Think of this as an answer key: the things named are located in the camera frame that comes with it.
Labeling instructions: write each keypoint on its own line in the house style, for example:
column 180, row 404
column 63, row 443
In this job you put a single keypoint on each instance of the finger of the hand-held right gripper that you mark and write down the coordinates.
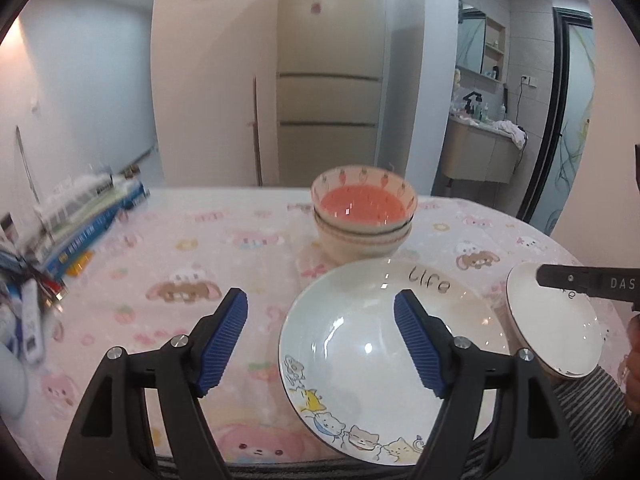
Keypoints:
column 565, row 277

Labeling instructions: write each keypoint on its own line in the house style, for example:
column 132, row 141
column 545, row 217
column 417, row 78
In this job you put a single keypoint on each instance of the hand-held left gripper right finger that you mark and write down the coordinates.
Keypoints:
column 417, row 345

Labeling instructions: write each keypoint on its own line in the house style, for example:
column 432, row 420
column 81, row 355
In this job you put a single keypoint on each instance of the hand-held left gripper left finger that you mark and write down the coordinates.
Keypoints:
column 222, row 345

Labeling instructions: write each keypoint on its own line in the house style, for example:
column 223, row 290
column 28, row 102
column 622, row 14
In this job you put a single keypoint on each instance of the white cat-print plate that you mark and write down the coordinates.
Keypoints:
column 360, row 320
column 550, row 325

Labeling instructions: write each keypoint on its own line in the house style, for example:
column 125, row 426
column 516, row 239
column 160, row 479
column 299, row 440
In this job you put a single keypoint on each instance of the carrot-print pink bowl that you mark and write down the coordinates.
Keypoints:
column 360, row 205

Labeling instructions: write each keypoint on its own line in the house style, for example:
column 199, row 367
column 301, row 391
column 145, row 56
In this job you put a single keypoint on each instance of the person's right hand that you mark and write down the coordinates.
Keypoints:
column 634, row 360

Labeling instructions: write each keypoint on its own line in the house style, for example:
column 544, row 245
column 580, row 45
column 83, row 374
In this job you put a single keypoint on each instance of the pink cartoon-print tablecloth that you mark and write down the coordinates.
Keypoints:
column 175, row 240

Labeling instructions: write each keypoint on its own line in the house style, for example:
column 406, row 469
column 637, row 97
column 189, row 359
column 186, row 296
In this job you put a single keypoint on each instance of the black-framed glass door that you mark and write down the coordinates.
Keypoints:
column 575, row 135

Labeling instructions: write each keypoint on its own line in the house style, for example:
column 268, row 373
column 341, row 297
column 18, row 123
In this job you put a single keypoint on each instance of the beige vanity cabinet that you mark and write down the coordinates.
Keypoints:
column 480, row 155

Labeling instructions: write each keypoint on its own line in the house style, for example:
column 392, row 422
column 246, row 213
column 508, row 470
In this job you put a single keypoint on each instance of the white cloth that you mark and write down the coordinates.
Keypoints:
column 510, row 132

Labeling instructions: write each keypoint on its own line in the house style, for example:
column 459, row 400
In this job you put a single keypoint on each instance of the stack of books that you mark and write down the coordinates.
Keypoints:
column 90, row 220

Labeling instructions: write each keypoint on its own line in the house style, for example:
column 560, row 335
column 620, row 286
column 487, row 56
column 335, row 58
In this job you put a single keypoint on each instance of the white remote control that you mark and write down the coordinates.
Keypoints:
column 31, row 330

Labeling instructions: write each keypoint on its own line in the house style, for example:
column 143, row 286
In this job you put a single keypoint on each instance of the black faucet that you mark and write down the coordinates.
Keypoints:
column 472, row 102

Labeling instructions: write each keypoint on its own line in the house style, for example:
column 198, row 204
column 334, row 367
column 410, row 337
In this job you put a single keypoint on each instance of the beige refrigerator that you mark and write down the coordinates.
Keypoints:
column 330, row 150

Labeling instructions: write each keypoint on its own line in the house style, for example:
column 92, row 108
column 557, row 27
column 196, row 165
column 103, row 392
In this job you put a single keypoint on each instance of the cream plush doll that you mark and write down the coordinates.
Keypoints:
column 457, row 87

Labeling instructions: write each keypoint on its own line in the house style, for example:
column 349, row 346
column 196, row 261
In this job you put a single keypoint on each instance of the mirror cabinet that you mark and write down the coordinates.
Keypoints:
column 472, row 40

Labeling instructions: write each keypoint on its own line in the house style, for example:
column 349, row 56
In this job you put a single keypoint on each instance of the white wall socket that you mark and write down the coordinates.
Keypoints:
column 527, row 80

